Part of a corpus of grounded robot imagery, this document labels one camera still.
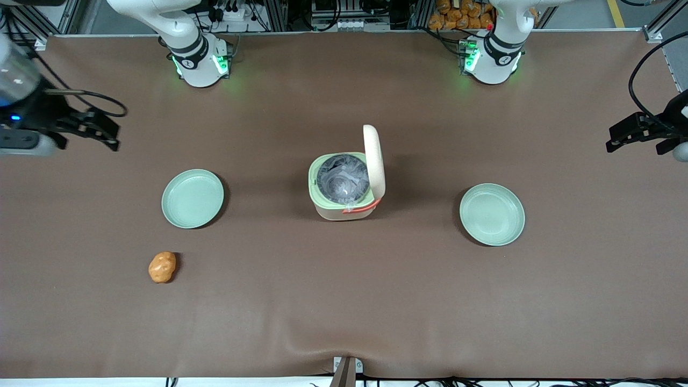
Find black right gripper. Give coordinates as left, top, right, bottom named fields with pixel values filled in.
left=0, top=90, right=121, bottom=152

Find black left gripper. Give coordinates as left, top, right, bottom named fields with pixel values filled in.
left=606, top=91, right=688, bottom=155

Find cream rice cooker orange handle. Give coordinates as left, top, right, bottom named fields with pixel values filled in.
left=308, top=124, right=387, bottom=221

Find pale green plate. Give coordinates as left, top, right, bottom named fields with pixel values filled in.
left=161, top=169, right=225, bottom=230
left=459, top=183, right=526, bottom=247

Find orange toy potato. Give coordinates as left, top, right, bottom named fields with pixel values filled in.
left=148, top=252, right=177, bottom=284

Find white power strip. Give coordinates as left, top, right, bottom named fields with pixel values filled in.
left=211, top=4, right=254, bottom=23

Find orange bread pile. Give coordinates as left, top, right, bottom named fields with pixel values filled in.
left=428, top=0, right=496, bottom=31

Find grey inner pot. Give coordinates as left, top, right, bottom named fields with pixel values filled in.
left=316, top=154, right=371, bottom=205

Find grey electronics box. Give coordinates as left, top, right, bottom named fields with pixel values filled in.
left=311, top=0, right=391, bottom=32

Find brown table mat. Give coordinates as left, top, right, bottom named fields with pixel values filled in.
left=0, top=28, right=688, bottom=379

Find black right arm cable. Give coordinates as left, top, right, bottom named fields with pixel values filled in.
left=45, top=88, right=128, bottom=118

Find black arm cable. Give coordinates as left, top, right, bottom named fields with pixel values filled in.
left=45, top=88, right=128, bottom=118
left=628, top=31, right=688, bottom=135

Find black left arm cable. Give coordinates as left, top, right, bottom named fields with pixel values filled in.
left=628, top=31, right=688, bottom=135

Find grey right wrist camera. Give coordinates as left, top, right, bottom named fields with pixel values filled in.
left=0, top=129, right=59, bottom=158

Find black floor cables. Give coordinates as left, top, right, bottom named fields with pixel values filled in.
left=309, top=376, right=688, bottom=387

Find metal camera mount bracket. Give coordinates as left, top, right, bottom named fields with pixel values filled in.
left=329, top=356, right=364, bottom=387

